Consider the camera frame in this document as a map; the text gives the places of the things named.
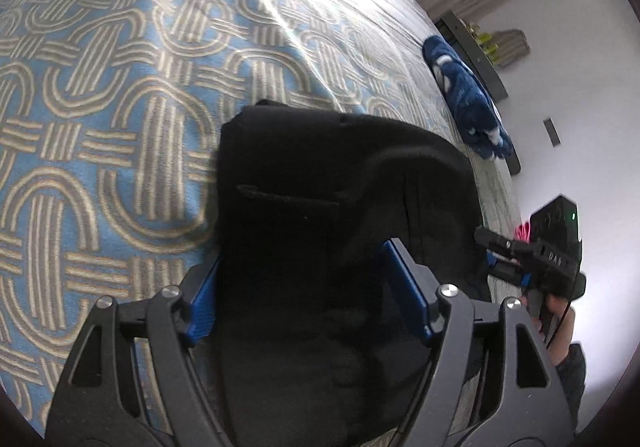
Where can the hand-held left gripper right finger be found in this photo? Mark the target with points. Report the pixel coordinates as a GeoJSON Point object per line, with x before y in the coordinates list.
{"type": "Point", "coordinates": [407, 287]}

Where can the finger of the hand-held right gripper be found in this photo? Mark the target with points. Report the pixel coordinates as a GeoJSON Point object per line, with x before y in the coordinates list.
{"type": "Point", "coordinates": [507, 272]}
{"type": "Point", "coordinates": [500, 239]}

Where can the dark grey headboard shelf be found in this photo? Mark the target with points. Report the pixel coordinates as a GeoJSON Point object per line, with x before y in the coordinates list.
{"type": "Point", "coordinates": [475, 52]}

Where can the person's right hand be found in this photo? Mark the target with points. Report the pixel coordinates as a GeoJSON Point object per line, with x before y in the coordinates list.
{"type": "Point", "coordinates": [547, 314]}

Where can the black pants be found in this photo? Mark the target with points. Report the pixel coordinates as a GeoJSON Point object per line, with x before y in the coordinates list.
{"type": "Point", "coordinates": [325, 227]}

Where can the blue plush blanket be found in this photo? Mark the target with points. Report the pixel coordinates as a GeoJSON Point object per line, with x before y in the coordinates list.
{"type": "Point", "coordinates": [470, 92]}

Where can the pink striped item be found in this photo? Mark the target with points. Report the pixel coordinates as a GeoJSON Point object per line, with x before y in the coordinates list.
{"type": "Point", "coordinates": [524, 230]}

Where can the green bottles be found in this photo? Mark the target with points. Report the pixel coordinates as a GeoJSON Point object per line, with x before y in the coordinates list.
{"type": "Point", "coordinates": [484, 39]}

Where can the grey wall socket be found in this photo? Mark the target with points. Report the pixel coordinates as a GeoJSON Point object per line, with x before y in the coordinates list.
{"type": "Point", "coordinates": [551, 131]}

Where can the blue patterned bedspread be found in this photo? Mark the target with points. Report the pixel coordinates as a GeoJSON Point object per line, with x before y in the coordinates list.
{"type": "Point", "coordinates": [125, 102]}

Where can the person's right forearm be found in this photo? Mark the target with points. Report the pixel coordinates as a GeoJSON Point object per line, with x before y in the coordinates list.
{"type": "Point", "coordinates": [562, 337]}

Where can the person's dark trousers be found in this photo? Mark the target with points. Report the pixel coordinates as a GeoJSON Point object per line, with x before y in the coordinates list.
{"type": "Point", "coordinates": [572, 382]}

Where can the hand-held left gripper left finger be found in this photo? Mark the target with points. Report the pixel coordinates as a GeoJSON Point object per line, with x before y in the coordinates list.
{"type": "Point", "coordinates": [205, 307]}

